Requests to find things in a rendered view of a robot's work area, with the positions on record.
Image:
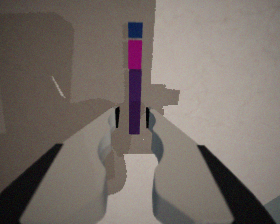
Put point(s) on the dark purple rod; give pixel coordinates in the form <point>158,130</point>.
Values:
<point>135,77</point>

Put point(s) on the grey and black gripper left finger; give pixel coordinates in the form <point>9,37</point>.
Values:
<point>66,185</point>

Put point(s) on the magenta rod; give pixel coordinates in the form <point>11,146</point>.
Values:
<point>134,54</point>

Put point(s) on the small blue block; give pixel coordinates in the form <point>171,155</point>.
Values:
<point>135,29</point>

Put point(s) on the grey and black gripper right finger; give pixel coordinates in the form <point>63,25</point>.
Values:
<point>192,186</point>

